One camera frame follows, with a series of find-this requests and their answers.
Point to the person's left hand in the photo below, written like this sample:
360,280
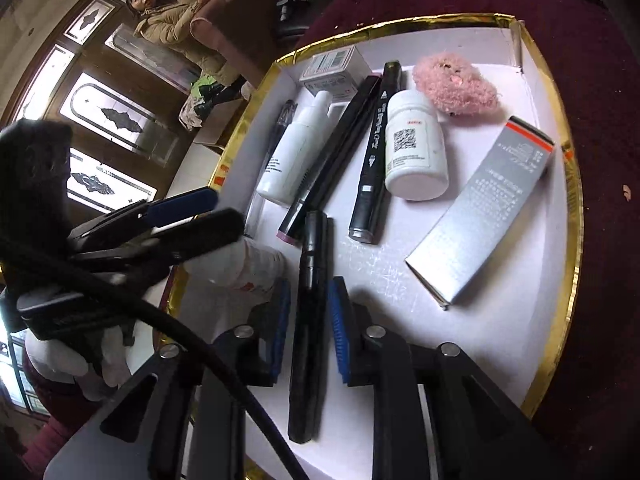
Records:
70,360

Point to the person's left forearm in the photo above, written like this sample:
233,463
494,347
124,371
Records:
50,410

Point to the wooden glass-panel door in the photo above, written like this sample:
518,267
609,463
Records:
100,60

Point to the green white bag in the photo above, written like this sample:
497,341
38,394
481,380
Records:
200,102

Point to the white pill bottle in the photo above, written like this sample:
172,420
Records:
417,145

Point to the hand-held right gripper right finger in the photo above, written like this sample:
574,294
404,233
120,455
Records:
340,330

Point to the black mascara tube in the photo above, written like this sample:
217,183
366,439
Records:
310,330

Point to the pink fluffy puff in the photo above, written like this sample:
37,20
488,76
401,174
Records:
457,87

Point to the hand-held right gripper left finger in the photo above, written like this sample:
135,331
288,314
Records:
279,330

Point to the black marker white print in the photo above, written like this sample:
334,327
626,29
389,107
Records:
377,155

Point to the white tube red print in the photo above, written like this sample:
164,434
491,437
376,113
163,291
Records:
245,265

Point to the brown leather armchair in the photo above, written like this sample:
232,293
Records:
225,20

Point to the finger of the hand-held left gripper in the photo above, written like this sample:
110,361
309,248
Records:
180,205
200,230

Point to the black marker pink end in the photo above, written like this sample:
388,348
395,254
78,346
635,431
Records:
332,155

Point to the white gold-rimmed box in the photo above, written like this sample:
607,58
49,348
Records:
500,320

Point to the white spray bottle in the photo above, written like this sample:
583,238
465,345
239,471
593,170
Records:
295,155

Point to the silver box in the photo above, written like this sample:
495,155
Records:
480,210

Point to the white small box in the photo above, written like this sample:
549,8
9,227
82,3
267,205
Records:
327,70

